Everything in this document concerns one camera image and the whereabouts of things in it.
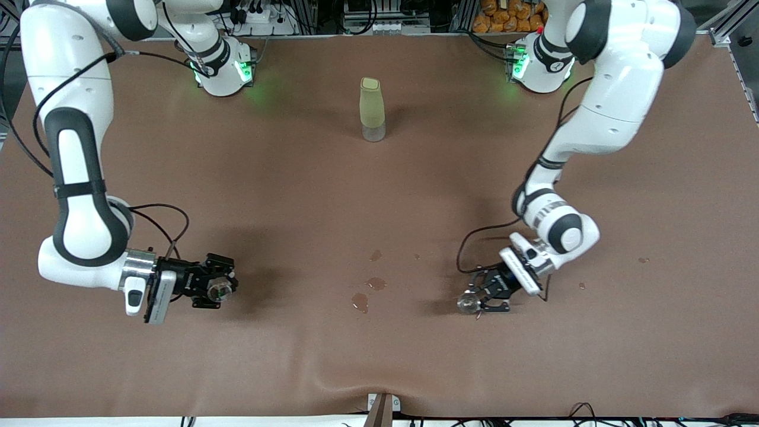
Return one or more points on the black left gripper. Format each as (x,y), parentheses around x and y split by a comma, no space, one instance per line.
(500,284)

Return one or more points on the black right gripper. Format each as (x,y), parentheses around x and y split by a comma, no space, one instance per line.
(188,282)

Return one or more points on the small clear glass cup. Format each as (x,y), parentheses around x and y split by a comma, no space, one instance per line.
(220,289)

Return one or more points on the steel double-cone jigger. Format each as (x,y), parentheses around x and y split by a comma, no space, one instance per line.
(468,303)

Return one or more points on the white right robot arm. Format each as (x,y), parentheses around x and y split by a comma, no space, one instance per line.
(77,178)

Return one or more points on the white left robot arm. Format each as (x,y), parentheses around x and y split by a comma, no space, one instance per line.
(622,89)

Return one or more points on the small liquid puddle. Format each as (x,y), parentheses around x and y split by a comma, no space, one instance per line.
(360,302)
(376,284)
(375,255)

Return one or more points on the brown table mat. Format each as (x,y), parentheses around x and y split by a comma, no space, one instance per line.
(356,178)

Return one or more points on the yellow-green bottle with clear base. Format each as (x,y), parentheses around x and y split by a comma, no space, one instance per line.
(372,107)

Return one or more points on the white power strip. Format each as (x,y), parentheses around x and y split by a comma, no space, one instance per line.
(267,18)

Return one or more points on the orange snack packets pile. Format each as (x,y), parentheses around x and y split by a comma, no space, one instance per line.
(504,18)

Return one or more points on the grey electronics box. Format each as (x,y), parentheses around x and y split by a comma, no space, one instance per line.
(385,24)

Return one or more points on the metal table edge bracket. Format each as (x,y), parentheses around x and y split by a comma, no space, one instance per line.
(382,412)

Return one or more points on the aluminium frame profile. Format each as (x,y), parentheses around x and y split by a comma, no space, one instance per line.
(720,37)

